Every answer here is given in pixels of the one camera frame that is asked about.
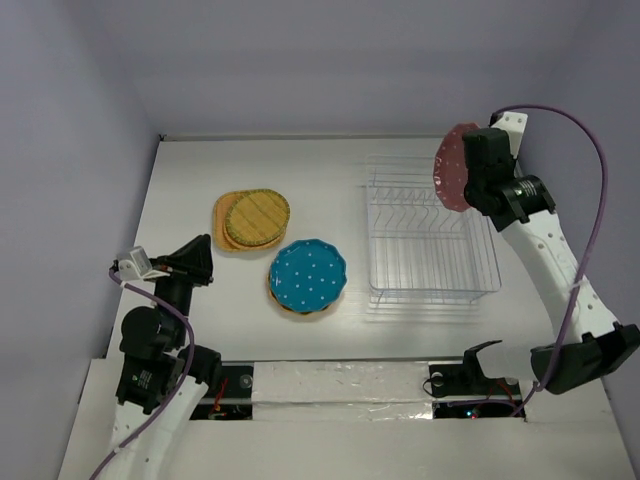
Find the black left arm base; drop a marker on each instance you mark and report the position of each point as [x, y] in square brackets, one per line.
[232, 398]

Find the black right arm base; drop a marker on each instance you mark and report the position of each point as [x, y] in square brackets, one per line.
[463, 377]

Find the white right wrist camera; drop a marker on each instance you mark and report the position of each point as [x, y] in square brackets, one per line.
[514, 124]

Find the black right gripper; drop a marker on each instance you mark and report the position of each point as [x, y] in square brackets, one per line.
[480, 163]

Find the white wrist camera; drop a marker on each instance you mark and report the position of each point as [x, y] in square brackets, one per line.
[514, 124]
[134, 264]

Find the yellow polka dot plate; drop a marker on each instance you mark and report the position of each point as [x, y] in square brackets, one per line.
[304, 314]

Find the round green-rimmed woven plate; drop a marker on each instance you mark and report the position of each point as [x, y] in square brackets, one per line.
[257, 216]

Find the square orange woven plate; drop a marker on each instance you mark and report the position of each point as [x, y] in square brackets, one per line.
[222, 230]

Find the oval orange woven plate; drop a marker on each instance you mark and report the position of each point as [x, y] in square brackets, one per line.
[232, 237]

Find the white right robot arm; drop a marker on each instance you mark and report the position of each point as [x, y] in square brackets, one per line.
[593, 342]

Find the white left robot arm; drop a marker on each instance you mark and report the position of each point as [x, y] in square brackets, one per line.
[164, 373]

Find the blue polka dot plate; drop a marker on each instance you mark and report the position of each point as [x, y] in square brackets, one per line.
[308, 275]

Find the white wire dish rack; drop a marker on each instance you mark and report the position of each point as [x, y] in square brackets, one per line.
[422, 254]

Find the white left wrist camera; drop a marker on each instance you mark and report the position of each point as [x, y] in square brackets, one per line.
[134, 264]

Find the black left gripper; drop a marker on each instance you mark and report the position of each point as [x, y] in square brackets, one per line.
[192, 261]

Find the pink polka dot plate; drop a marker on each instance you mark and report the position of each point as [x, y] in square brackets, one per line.
[450, 172]

